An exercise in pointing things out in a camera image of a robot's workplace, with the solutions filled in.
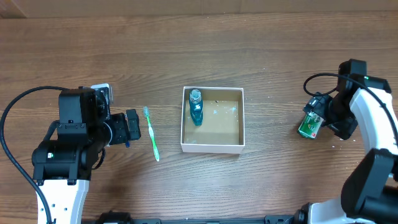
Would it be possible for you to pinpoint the green toothbrush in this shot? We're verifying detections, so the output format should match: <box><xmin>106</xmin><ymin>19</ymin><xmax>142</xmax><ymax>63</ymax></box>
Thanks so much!
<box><xmin>143</xmin><ymin>106</ymin><xmax>160</xmax><ymax>162</ymax></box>

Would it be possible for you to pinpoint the green soap packet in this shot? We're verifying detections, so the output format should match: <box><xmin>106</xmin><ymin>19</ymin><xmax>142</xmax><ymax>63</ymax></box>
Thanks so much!
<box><xmin>298</xmin><ymin>112</ymin><xmax>324</xmax><ymax>139</ymax></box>

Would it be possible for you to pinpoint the teal mouthwash bottle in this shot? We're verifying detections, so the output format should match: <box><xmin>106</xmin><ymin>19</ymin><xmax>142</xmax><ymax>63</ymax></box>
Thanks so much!
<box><xmin>189</xmin><ymin>89</ymin><xmax>203</xmax><ymax>126</ymax></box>

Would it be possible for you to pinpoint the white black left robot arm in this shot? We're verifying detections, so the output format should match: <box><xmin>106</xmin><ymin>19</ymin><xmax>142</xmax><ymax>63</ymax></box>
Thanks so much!
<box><xmin>32</xmin><ymin>84</ymin><xmax>141</xmax><ymax>223</ymax></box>

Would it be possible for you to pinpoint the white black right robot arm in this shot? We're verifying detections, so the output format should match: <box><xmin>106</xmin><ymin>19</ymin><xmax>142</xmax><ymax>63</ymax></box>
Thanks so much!
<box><xmin>288</xmin><ymin>59</ymin><xmax>397</xmax><ymax>223</ymax></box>

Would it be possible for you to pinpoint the white cardboard box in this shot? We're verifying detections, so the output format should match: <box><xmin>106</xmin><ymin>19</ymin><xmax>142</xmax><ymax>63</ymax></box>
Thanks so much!
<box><xmin>180</xmin><ymin>86</ymin><xmax>246</xmax><ymax>154</ymax></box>

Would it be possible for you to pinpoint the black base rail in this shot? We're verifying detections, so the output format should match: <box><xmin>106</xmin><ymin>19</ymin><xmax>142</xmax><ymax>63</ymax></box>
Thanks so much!
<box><xmin>82</xmin><ymin>211</ymin><xmax>294</xmax><ymax>224</ymax></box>

